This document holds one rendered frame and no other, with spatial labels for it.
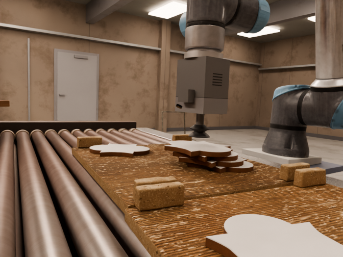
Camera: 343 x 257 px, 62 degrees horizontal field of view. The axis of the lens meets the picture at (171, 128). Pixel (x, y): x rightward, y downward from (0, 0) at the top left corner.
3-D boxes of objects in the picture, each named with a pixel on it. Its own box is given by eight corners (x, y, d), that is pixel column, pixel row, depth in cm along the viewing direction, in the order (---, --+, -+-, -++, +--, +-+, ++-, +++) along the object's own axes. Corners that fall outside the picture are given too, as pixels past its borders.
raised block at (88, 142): (100, 146, 73) (100, 135, 73) (102, 147, 72) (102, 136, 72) (76, 147, 71) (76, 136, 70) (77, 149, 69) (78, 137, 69)
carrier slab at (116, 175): (191, 147, 87) (192, 142, 87) (313, 186, 51) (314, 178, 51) (71, 153, 70) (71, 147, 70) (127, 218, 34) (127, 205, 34)
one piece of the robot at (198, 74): (164, 39, 55) (161, 122, 57) (195, 31, 48) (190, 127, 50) (201, 46, 61) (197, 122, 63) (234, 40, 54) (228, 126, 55)
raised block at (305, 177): (316, 182, 49) (318, 165, 48) (326, 185, 47) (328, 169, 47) (292, 185, 46) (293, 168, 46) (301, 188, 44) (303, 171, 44)
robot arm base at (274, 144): (277, 148, 109) (280, 123, 108) (317, 156, 97) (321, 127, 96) (252, 150, 100) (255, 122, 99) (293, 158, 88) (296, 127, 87)
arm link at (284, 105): (283, 123, 106) (287, 86, 104) (318, 127, 95) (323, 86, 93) (262, 122, 99) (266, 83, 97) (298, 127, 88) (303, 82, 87)
